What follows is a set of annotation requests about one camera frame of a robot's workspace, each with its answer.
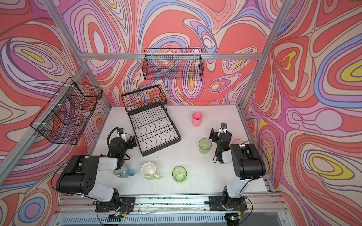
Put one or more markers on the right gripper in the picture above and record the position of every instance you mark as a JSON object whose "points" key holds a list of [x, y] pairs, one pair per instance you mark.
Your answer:
{"points": [[216, 135]]}

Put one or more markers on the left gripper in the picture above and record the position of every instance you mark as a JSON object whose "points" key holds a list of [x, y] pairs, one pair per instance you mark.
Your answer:
{"points": [[131, 141]]}

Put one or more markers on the pink plastic cup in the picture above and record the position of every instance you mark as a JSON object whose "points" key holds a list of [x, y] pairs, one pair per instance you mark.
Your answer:
{"points": [[197, 119]]}

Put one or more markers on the cream mug green handle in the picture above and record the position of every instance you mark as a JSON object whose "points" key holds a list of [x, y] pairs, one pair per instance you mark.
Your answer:
{"points": [[148, 171]]}

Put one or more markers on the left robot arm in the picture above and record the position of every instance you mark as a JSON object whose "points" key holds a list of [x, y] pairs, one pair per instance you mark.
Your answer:
{"points": [[80, 174]]}

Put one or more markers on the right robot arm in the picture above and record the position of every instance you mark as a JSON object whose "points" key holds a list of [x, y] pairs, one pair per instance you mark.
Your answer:
{"points": [[247, 162]]}

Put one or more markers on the green tumbler far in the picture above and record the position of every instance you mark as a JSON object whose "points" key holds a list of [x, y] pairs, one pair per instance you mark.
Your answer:
{"points": [[205, 145]]}

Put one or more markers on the green tumbler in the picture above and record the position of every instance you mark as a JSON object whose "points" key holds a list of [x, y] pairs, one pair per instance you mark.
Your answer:
{"points": [[179, 173], [205, 145]]}

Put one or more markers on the clear pink tumbler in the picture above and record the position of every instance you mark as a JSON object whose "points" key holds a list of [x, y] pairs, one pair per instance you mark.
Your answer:
{"points": [[237, 142]]}

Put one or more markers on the green tumbler near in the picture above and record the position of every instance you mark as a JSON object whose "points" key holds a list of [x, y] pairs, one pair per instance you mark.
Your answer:
{"points": [[179, 173]]}

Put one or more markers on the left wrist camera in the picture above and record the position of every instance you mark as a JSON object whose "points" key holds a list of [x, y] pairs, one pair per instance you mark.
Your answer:
{"points": [[121, 133]]}

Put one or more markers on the black wire dish rack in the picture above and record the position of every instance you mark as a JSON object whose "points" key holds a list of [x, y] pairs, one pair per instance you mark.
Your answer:
{"points": [[153, 127]]}

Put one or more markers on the white mug blue handle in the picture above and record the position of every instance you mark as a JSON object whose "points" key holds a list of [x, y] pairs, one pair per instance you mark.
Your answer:
{"points": [[123, 172]]}

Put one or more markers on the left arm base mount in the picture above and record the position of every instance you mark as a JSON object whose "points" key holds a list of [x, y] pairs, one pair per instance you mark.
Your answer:
{"points": [[116, 205]]}

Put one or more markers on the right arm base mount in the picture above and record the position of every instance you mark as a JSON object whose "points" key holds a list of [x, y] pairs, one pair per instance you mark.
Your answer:
{"points": [[224, 203]]}

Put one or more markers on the left wall wire basket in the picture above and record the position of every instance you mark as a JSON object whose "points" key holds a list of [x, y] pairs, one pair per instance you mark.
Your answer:
{"points": [[70, 113]]}

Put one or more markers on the wall wire basket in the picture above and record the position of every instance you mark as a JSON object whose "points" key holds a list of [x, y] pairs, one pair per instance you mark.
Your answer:
{"points": [[173, 64], [70, 113]]}

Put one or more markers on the back wall wire basket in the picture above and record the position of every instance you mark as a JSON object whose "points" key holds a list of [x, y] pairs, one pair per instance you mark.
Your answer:
{"points": [[173, 64]]}

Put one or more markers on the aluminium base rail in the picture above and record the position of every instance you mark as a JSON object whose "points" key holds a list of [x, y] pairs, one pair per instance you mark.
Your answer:
{"points": [[177, 210]]}

